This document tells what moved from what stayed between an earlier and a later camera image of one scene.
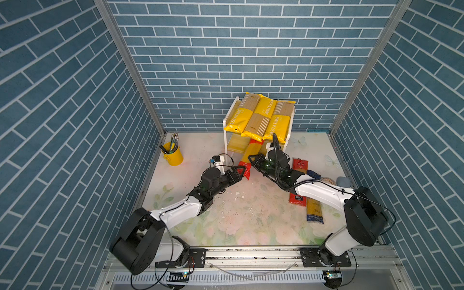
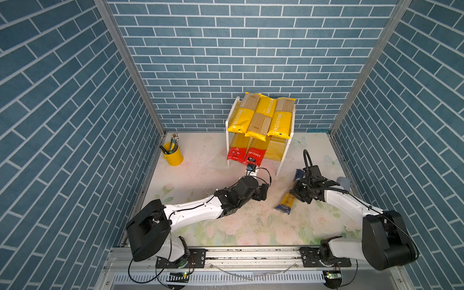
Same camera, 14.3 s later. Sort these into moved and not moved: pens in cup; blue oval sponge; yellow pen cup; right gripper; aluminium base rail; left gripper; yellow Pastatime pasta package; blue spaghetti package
Moved: right gripper; left gripper; blue spaghetti package
Not moved: pens in cup; yellow Pastatime pasta package; blue oval sponge; yellow pen cup; aluminium base rail
